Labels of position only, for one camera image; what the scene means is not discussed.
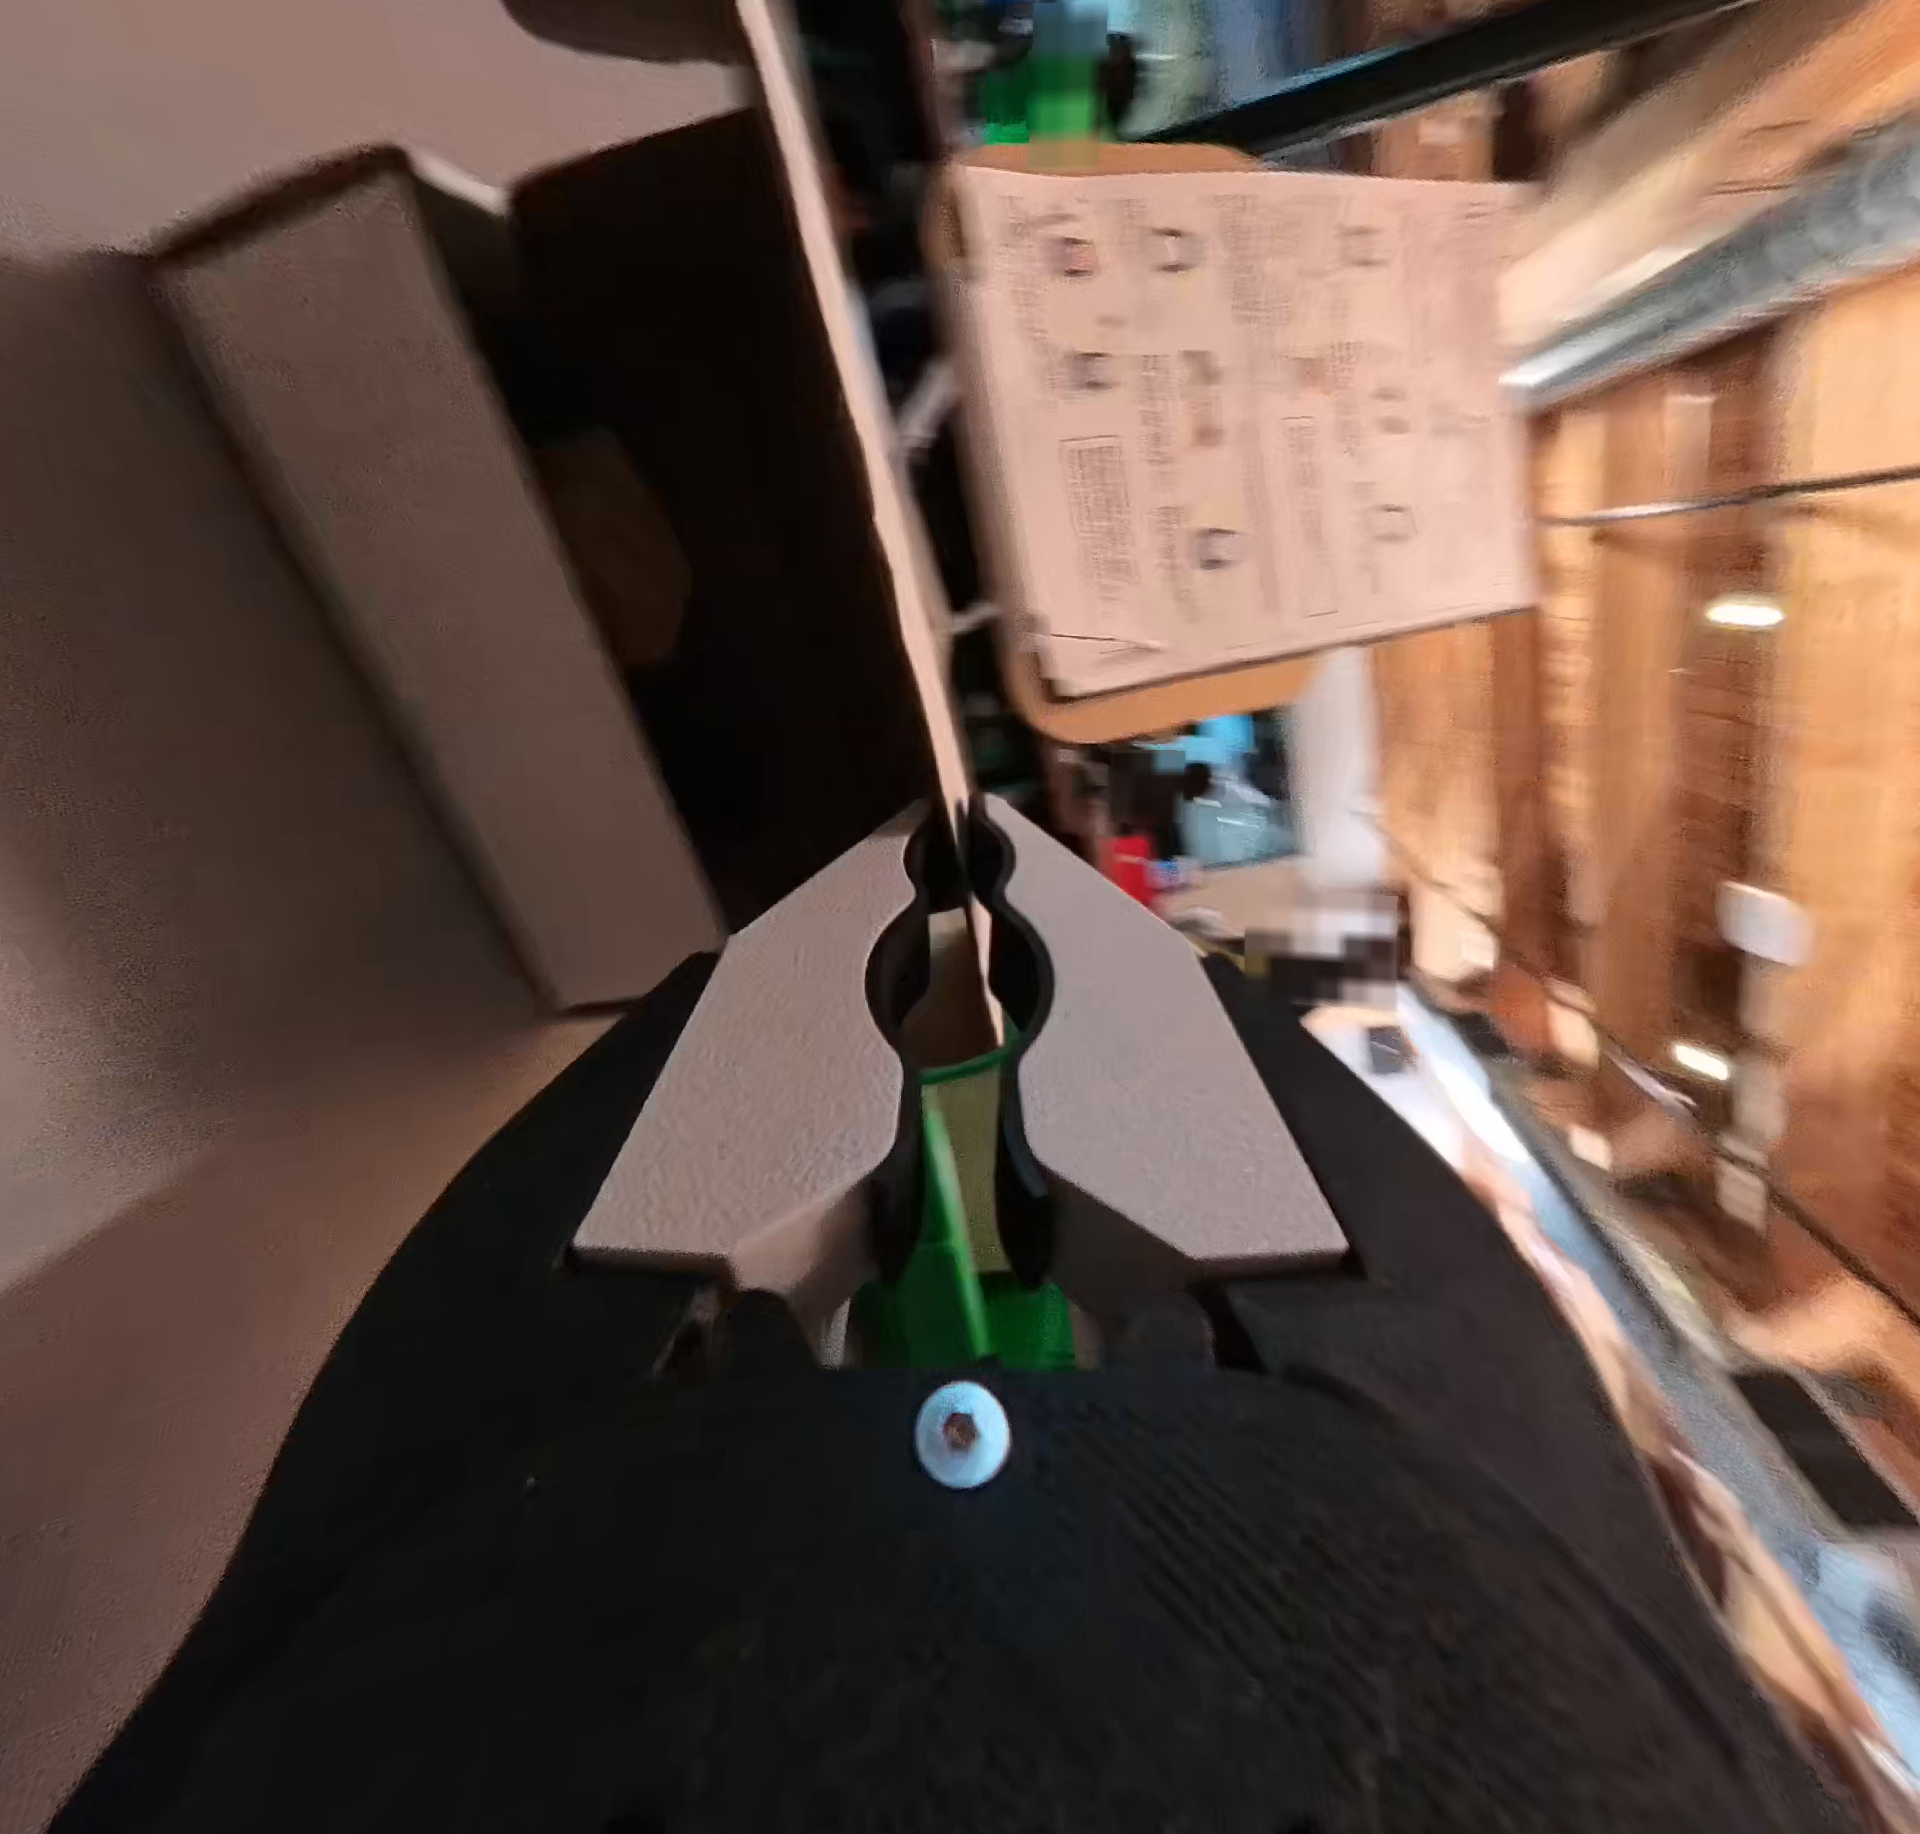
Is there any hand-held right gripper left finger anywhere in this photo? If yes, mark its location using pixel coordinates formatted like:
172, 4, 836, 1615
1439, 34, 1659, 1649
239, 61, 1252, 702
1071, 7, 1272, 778
570, 798, 964, 1328

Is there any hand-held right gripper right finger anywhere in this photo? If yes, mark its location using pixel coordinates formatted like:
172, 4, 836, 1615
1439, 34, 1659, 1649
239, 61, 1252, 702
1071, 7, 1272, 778
970, 793, 1352, 1328

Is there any green plastic bin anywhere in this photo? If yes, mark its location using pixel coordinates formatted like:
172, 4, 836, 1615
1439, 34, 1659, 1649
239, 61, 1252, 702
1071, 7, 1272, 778
847, 1030, 1083, 1372

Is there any white cardboard mailer box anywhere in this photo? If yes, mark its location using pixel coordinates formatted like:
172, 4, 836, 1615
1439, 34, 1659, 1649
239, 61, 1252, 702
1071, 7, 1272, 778
149, 0, 1009, 1056

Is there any instruction sheet on stand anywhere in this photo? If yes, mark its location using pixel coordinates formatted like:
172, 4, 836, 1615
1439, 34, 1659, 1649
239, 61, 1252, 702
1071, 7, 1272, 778
928, 139, 1545, 748

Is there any black ceiling beam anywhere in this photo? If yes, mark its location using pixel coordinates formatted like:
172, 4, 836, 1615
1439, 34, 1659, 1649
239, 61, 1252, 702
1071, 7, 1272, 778
1146, 0, 1920, 163

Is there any metal air duct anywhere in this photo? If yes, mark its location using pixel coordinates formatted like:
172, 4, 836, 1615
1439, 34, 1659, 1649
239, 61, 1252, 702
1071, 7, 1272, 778
1501, 124, 1920, 398

